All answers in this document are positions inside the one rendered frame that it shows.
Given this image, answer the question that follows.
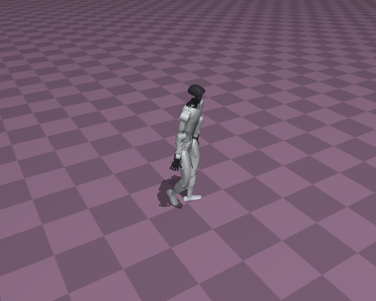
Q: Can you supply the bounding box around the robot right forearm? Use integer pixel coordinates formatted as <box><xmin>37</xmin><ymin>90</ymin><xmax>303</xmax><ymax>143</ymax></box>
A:
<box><xmin>175</xmin><ymin>134</ymin><xmax>184</xmax><ymax>159</ymax></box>

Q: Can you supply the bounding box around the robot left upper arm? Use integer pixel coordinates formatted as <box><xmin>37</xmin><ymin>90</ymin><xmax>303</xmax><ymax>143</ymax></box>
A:
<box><xmin>198</xmin><ymin>100</ymin><xmax>204</xmax><ymax>125</ymax></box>

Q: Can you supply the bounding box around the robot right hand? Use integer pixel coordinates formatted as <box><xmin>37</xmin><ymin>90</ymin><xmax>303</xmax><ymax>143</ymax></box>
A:
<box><xmin>170</xmin><ymin>154</ymin><xmax>182</xmax><ymax>171</ymax></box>

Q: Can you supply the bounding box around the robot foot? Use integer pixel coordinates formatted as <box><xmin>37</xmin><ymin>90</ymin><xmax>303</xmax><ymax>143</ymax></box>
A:
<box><xmin>167</xmin><ymin>189</ymin><xmax>179</xmax><ymax>206</ymax></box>
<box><xmin>182</xmin><ymin>195</ymin><xmax>202</xmax><ymax>201</ymax></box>

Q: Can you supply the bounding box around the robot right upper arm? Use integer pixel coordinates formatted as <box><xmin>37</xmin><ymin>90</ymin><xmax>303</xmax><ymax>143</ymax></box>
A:
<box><xmin>177</xmin><ymin>110</ymin><xmax>191</xmax><ymax>141</ymax></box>

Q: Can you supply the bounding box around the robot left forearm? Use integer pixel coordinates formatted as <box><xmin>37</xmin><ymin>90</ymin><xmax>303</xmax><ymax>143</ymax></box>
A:
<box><xmin>193</xmin><ymin>123</ymin><xmax>202</xmax><ymax>138</ymax></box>

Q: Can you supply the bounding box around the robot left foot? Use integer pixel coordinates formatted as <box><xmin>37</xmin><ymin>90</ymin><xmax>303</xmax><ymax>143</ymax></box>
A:
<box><xmin>182</xmin><ymin>195</ymin><xmax>202</xmax><ymax>201</ymax></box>

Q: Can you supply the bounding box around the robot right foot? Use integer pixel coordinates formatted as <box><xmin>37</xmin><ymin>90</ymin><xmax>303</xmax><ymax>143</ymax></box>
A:
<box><xmin>167</xmin><ymin>189</ymin><xmax>179</xmax><ymax>206</ymax></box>

